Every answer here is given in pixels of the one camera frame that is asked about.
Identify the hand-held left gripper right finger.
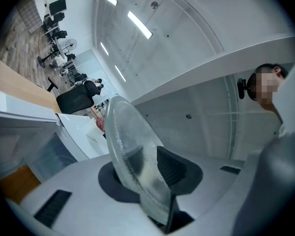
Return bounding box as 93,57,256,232
156,146,204,197

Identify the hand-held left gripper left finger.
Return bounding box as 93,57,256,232
98,147,145,204

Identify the clear glass turntable plate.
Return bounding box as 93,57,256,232
105,95,174,226

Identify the red packet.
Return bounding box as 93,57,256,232
95,116,106,133

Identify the black office chair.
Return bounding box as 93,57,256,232
47,76,101,115

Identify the person's head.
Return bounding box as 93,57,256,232
247,62,290,113

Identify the wooden desk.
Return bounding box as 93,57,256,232
0,52,62,114

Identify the person's white shirt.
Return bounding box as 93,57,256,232
270,55,295,142

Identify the black standing fan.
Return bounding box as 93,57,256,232
37,38,78,69

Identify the black computer monitor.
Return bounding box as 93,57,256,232
49,0,67,16

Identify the black head-worn camera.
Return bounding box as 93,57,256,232
236,78,251,100

